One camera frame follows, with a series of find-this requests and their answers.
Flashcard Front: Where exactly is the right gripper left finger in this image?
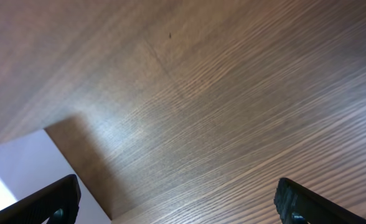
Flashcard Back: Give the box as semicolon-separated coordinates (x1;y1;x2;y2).
0;174;81;224

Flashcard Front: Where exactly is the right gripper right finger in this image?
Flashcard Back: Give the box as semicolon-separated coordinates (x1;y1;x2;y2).
274;177;366;224

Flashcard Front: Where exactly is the pink white cardboard box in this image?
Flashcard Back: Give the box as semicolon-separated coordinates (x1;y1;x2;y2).
0;129;112;224

